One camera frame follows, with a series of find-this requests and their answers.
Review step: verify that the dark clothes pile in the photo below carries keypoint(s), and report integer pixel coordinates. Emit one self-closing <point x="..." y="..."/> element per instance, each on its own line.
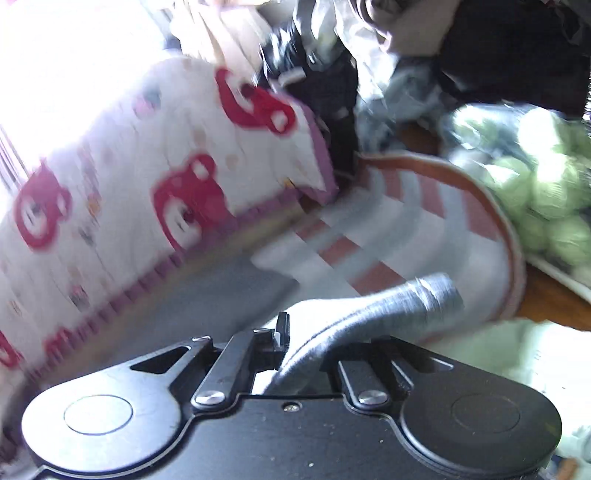
<point x="508" y="60"/>

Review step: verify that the bag of pale green balls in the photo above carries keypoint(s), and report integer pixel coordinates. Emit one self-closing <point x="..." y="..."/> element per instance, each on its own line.
<point x="554" y="194"/>

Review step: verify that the beige mattress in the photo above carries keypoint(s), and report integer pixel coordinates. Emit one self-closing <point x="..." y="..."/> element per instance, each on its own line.
<point x="258" y="235"/>

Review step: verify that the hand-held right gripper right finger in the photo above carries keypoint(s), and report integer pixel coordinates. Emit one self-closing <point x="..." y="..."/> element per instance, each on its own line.
<point x="351" y="374"/>

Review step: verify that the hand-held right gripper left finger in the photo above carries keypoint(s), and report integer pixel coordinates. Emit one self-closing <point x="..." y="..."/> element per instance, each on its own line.
<point x="277" y="341"/>

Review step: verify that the checked pink grey mat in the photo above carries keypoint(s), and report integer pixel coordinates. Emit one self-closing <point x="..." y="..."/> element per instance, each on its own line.
<point x="461" y="258"/>

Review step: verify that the pale green blanket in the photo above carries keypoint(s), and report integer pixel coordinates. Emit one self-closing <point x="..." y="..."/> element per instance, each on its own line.
<point x="531" y="360"/>

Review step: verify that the grey cotton garment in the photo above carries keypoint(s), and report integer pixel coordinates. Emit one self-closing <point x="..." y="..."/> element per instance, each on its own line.
<point x="369" y="314"/>

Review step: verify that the printed bear blanket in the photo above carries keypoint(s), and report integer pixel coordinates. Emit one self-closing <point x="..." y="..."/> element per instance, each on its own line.
<point x="115" y="161"/>

